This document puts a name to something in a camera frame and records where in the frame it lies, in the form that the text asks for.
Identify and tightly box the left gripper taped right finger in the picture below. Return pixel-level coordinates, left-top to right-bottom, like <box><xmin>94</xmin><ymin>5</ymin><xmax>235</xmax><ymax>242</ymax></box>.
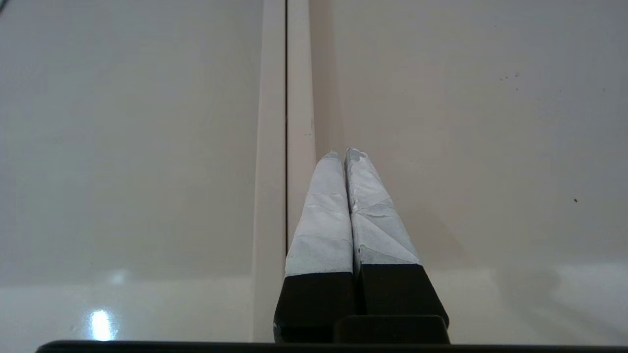
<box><xmin>344</xmin><ymin>148</ymin><xmax>450</xmax><ymax>330</ymax></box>

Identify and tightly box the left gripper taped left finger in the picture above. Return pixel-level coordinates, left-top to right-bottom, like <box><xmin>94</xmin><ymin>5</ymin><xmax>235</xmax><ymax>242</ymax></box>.
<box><xmin>273</xmin><ymin>151</ymin><xmax>355</xmax><ymax>343</ymax></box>

